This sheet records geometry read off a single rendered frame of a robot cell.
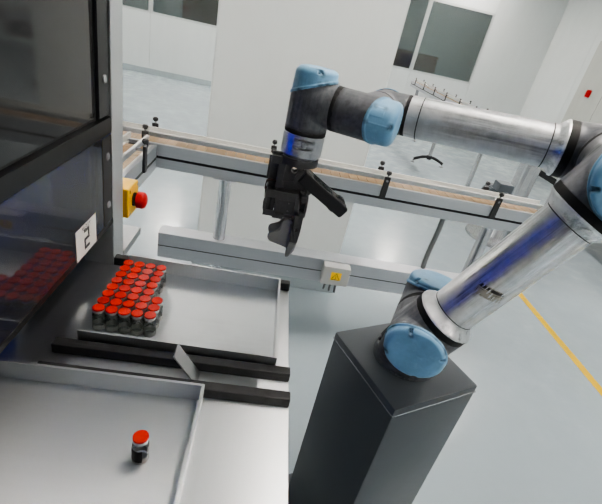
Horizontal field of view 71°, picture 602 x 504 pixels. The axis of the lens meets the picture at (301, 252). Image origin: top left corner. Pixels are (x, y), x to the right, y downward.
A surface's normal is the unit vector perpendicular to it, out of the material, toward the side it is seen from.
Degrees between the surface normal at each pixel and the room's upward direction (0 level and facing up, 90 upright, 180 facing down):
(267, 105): 90
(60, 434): 0
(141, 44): 90
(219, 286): 0
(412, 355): 97
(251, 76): 90
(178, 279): 0
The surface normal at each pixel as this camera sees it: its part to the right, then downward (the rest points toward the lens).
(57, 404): 0.20, -0.86
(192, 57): 0.03, 0.48
